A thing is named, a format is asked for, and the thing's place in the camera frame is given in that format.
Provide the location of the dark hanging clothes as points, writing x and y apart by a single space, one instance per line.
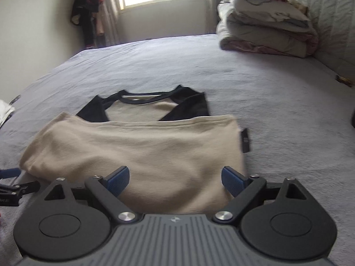
87 8

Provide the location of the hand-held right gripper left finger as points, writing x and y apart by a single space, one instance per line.
119 180

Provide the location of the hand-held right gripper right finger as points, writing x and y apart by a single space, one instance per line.
234 181

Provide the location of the white cartoon print quilt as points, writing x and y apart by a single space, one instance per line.
263 11

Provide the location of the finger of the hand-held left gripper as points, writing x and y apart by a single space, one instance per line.
26 187
9 173

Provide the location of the white cloth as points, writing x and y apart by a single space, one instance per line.
5 113

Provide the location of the grey quilted headboard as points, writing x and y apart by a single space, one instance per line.
332 19

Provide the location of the beige and black raglan shirt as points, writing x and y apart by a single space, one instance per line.
152 149

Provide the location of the beige patterned curtain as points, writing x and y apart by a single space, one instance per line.
109 11
213 5

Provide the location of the small dark object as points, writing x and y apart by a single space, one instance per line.
16 98

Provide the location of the brown floral knit cloth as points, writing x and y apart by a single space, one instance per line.
352 120

